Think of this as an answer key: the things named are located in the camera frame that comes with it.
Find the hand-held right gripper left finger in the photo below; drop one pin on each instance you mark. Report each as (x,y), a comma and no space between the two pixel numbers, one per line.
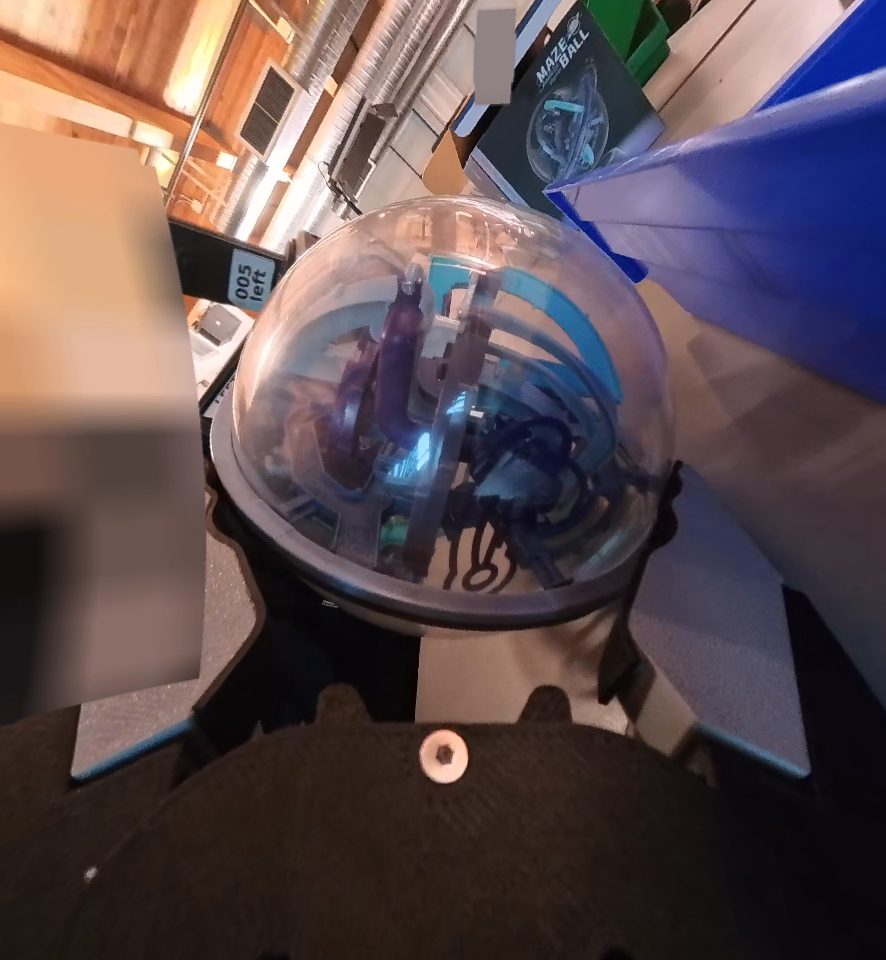
(135,731)

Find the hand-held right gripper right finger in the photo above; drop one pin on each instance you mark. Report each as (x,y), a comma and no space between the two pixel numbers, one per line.
(720,645)

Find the clear plastic maze ball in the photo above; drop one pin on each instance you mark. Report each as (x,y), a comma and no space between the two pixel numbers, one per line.
(443,420)

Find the white ceiling air vent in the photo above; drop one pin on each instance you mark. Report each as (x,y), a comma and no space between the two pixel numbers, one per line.
(266,111)

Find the black ceiling-mounted unit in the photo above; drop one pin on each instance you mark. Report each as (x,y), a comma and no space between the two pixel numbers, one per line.
(360,154)

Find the brown cardboard box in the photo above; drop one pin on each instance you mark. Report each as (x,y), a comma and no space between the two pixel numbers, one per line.
(446,169)

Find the dark printed toy box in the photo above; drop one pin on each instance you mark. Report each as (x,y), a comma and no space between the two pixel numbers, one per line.
(563,112)

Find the blue plastic bin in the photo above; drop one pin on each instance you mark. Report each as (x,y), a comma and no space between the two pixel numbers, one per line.
(772,225)

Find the green plastic bin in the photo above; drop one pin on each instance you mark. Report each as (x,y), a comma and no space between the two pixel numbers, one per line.
(630,30)

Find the silver ribbed air duct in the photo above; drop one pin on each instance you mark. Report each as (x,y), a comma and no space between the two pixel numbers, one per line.
(353,60)

